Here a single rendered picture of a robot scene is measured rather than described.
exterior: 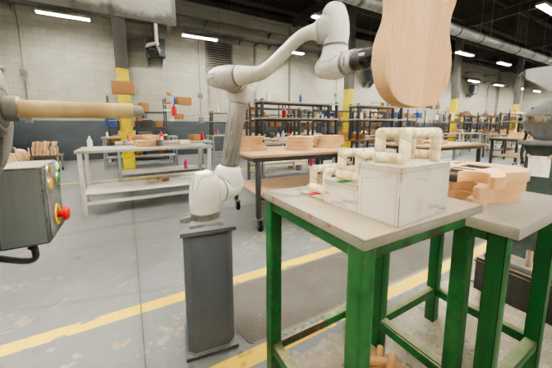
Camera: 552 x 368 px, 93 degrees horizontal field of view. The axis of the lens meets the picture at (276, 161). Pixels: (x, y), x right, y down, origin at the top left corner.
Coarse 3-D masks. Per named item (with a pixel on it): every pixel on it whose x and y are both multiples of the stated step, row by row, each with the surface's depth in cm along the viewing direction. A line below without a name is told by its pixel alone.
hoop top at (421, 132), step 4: (404, 128) 75; (408, 128) 75; (412, 128) 76; (416, 128) 77; (420, 128) 78; (424, 128) 79; (428, 128) 80; (432, 128) 81; (436, 128) 82; (400, 132) 76; (404, 132) 74; (408, 132) 74; (412, 132) 75; (416, 132) 76; (420, 132) 77; (424, 132) 78; (428, 132) 79; (432, 132) 80; (436, 132) 81; (440, 132) 83; (412, 136) 75; (416, 136) 77; (420, 136) 78; (424, 136) 79; (428, 136) 80; (432, 136) 82; (436, 136) 83
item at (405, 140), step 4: (400, 136) 76; (404, 136) 74; (408, 136) 74; (400, 140) 76; (404, 140) 75; (408, 140) 74; (400, 144) 76; (404, 144) 75; (408, 144) 74; (400, 148) 76; (404, 148) 75; (408, 148) 75; (400, 152) 76; (404, 152) 75; (408, 152) 75; (408, 156) 75; (408, 160) 75; (400, 164) 76; (404, 164) 75; (408, 164) 75
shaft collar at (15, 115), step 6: (6, 96) 46; (12, 96) 46; (18, 96) 47; (0, 102) 45; (6, 102) 45; (12, 102) 46; (6, 108) 45; (12, 108) 46; (6, 114) 45; (12, 114) 46; (18, 114) 47; (6, 120) 46; (12, 120) 47; (18, 120) 47
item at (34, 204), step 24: (24, 168) 63; (0, 192) 62; (24, 192) 64; (48, 192) 68; (0, 216) 62; (24, 216) 64; (48, 216) 67; (0, 240) 63; (24, 240) 65; (48, 240) 67
